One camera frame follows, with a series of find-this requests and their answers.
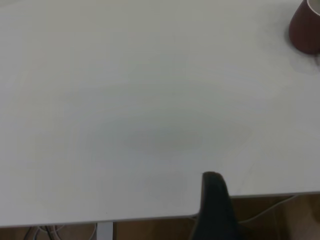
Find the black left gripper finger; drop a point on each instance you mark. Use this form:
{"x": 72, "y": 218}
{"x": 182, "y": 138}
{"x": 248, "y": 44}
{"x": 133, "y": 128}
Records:
{"x": 215, "y": 215}

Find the red ceramic mug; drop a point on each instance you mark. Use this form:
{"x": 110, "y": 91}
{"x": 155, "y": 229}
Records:
{"x": 305, "y": 30}

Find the grey metal table leg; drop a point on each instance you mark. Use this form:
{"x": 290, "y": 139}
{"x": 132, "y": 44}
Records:
{"x": 105, "y": 231}

